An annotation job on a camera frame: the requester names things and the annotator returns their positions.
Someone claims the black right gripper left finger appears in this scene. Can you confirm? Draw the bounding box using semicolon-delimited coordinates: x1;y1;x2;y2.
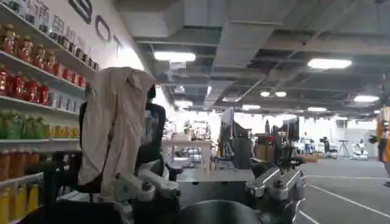
115;161;185;205

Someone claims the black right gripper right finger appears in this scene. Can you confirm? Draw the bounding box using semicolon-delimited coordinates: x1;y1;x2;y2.
245;161;307;201

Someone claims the black swivel chair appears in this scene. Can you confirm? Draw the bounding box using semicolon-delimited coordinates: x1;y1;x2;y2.
272;124;307;169

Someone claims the white table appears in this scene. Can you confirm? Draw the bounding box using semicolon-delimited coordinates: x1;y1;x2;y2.
161;139;213;176

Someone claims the person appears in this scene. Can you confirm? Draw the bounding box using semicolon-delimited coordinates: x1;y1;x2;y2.
302;131;312;155

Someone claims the black office chair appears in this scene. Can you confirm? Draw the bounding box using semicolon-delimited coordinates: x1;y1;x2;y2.
78;84;167;186

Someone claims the beige cloth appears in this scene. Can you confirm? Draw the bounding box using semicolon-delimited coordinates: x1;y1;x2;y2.
77;66;157;200

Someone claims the round stool table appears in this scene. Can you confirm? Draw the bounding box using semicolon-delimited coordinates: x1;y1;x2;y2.
336;139;351;158

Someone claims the white robot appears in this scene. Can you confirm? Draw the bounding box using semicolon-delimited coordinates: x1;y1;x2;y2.
352;139;369;159

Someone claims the orange yellow stand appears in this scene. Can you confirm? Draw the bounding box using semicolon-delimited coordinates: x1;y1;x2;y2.
375;106;390;164

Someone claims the rectangular ceiling light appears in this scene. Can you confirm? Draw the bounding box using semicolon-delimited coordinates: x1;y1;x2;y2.
307;58;353;70
353;94;380;103
153;51;197;63

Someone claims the shelf rack with bottled goods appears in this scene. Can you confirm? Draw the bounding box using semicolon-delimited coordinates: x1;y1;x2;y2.
0;0;101;224

